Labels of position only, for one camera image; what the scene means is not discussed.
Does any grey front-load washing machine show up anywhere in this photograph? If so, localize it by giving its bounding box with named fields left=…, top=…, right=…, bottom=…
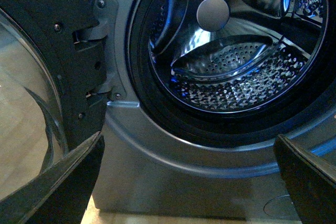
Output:
left=93, top=0, right=335, bottom=220

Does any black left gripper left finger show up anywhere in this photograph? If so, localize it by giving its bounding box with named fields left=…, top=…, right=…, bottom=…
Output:
left=1, top=132, right=105, bottom=223

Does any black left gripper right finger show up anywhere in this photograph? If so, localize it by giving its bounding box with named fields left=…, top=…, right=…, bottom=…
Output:
left=273, top=135, right=335, bottom=223

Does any black washing machine door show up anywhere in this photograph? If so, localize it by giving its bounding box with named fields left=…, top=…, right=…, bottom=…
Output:
left=1, top=0, right=106, bottom=200

